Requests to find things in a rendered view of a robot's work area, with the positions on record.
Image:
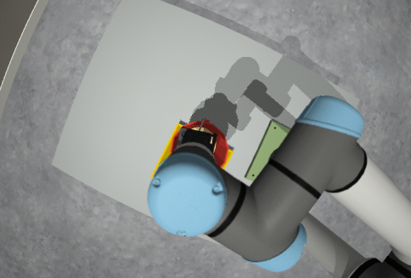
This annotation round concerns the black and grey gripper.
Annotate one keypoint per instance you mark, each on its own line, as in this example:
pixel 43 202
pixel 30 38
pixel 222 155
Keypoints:
pixel 195 134

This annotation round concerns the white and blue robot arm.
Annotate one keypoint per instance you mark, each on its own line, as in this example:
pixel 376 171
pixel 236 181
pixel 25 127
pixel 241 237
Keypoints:
pixel 264 222

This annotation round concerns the yellow square tray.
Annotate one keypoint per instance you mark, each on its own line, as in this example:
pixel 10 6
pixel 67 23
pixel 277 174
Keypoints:
pixel 167 152

